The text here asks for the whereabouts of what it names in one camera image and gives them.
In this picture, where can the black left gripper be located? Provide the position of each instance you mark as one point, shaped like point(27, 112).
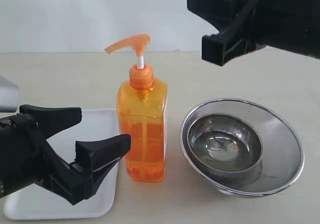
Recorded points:
point(27, 158)

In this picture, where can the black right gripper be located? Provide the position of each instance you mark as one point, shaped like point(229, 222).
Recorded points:
point(247, 26)

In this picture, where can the orange dish soap pump bottle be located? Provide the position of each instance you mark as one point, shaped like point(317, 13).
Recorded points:
point(142, 113)

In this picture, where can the stainless steel bowl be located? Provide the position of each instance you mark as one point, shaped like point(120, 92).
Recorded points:
point(224, 146)

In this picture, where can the white rectangular plastic tray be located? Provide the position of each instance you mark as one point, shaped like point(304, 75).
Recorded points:
point(35, 202)

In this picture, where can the stainless steel mesh colander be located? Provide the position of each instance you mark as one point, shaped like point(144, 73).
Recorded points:
point(282, 157)

